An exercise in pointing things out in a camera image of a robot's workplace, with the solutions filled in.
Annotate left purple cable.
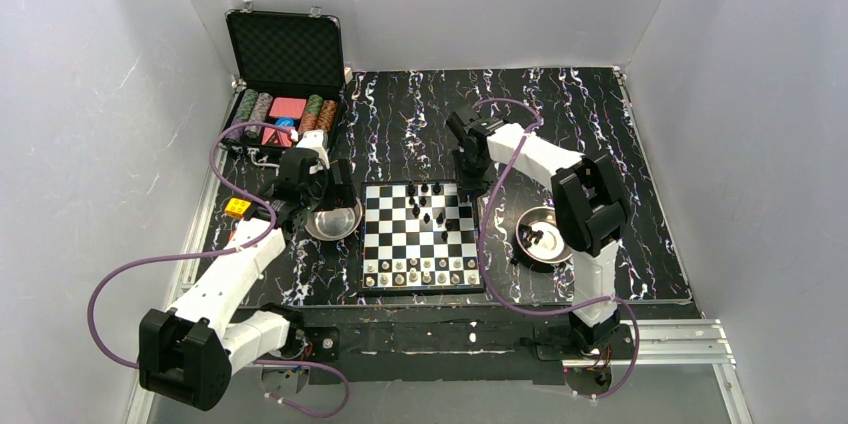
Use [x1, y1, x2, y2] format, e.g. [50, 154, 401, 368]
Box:
[87, 120, 351, 420]

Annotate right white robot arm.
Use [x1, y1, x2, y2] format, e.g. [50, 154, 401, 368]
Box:
[446, 102, 631, 352]

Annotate colourful toy block car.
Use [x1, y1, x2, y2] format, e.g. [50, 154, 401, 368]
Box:
[224, 197, 252, 220]

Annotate black chess pieces in bowl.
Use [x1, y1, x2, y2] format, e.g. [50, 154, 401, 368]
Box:
[517, 224, 545, 248]

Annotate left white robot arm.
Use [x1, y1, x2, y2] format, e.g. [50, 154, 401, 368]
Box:
[137, 130, 357, 411]

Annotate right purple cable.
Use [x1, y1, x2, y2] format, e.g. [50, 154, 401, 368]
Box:
[471, 97, 641, 402]

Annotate black poker chip case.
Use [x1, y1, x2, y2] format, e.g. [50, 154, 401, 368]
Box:
[225, 9, 347, 151]

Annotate small steel bowl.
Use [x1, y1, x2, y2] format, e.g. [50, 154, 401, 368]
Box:
[304, 199, 363, 242]

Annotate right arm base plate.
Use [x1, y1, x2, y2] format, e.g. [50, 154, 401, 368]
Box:
[529, 324, 635, 364]

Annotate aluminium frame rail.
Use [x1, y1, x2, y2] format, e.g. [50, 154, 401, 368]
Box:
[125, 92, 753, 424]

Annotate black and white chessboard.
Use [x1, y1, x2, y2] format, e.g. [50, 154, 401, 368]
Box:
[361, 180, 484, 296]

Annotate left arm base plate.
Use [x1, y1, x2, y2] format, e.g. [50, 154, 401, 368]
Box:
[259, 327, 341, 363]

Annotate purple cable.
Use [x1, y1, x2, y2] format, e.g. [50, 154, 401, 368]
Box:
[471, 97, 641, 402]
[87, 120, 351, 420]

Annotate steel bowl with chess pieces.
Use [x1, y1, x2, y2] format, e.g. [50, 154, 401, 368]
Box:
[514, 206, 572, 266]

